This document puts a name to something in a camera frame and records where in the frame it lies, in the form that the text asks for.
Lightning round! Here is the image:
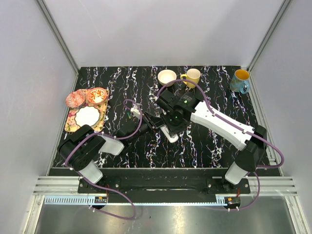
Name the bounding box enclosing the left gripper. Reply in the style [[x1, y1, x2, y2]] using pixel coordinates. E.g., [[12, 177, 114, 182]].
[[128, 112, 165, 143]]

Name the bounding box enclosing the white remote control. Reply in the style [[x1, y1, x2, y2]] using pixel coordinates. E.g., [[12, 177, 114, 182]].
[[160, 124, 178, 143]]

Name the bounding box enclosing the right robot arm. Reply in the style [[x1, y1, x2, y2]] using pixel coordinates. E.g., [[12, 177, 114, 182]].
[[156, 90, 267, 193]]

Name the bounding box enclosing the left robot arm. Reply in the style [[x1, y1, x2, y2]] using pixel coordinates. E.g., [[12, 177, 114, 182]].
[[57, 112, 165, 193]]

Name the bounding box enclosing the cream ceramic bowl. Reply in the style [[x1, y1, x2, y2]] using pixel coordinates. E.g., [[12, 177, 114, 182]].
[[157, 69, 176, 86]]

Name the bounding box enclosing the yellow mug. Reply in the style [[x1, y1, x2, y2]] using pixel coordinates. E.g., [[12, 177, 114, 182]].
[[180, 68, 201, 89]]

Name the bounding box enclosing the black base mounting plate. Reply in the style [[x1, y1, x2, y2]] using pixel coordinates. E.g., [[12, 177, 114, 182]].
[[77, 168, 252, 203]]

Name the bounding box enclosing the orange floral small bowl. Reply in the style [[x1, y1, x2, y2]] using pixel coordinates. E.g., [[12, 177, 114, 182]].
[[86, 87, 108, 104]]

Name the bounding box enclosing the white scalloped plate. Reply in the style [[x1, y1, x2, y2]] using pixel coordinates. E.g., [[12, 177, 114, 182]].
[[75, 106, 100, 127]]

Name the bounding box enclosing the blue butterfly mug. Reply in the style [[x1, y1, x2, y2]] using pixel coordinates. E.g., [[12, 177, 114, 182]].
[[230, 69, 250, 94]]

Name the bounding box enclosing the floral rectangular tray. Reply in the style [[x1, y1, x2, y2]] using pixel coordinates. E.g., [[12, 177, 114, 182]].
[[64, 89, 109, 133]]

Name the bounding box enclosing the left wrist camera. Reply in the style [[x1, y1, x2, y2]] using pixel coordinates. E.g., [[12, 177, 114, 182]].
[[130, 103, 141, 119]]

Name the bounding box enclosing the aluminium rail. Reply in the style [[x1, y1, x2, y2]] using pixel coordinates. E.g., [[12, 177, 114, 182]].
[[33, 175, 86, 195]]

